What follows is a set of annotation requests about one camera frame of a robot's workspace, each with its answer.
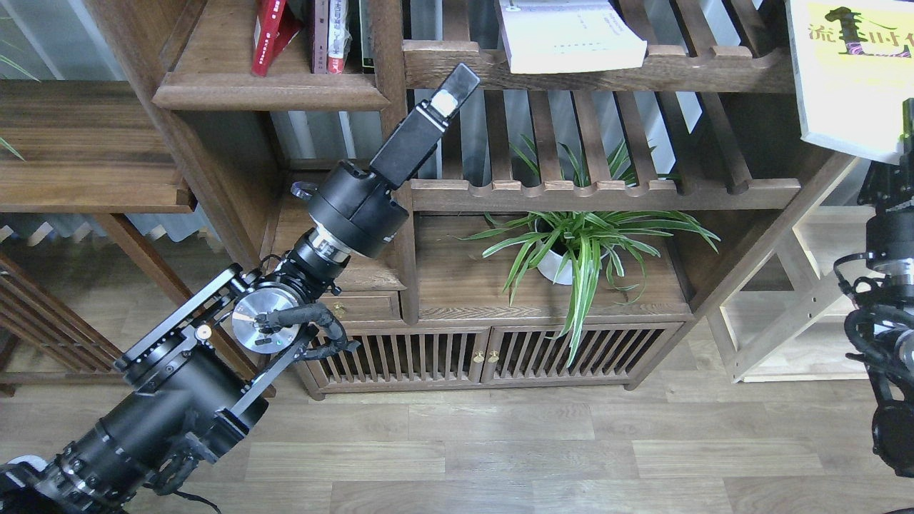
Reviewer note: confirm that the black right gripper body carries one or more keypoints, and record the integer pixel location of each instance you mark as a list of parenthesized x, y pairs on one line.
[(889, 188)]

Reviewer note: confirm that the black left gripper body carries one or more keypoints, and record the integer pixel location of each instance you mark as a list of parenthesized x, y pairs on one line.
[(410, 145)]

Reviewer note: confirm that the left gripper white-tipped finger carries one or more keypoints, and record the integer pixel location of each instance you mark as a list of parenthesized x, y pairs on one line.
[(453, 92)]

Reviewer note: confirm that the yellow green book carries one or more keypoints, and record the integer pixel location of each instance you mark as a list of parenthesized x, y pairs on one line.
[(853, 69)]

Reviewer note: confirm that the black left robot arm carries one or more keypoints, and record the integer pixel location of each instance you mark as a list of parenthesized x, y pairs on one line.
[(199, 377)]

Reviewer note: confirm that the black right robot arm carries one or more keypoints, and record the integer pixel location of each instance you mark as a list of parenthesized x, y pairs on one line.
[(881, 325)]

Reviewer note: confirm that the white book on shelf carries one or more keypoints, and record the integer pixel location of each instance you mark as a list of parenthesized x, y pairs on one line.
[(549, 37)]

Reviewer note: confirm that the light wooden shelf unit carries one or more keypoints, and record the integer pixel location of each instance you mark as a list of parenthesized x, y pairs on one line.
[(778, 315)]

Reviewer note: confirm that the red white upright book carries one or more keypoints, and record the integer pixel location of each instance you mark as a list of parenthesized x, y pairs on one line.
[(338, 39)]

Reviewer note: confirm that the dark wooden bookshelf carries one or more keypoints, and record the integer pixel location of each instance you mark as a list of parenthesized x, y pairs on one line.
[(713, 127)]

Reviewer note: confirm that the white plant pot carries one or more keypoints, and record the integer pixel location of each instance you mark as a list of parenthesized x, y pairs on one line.
[(554, 267)]

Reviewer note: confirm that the green spider plant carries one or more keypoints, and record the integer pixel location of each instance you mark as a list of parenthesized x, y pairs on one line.
[(600, 244)]

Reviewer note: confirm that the left slatted cabinet door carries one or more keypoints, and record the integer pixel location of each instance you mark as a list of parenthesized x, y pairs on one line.
[(404, 359)]

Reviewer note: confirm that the slatted cabinet door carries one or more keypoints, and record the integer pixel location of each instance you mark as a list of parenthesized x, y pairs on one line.
[(404, 359), (529, 356)]

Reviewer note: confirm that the right slatted cabinet door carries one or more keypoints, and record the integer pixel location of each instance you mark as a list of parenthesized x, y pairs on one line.
[(529, 356)]

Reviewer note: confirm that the dark wooden side table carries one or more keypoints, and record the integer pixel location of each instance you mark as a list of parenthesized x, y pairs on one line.
[(90, 147)]

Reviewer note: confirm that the dark slatted wooden rack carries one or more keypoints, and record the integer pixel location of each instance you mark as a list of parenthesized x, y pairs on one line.
[(31, 315)]

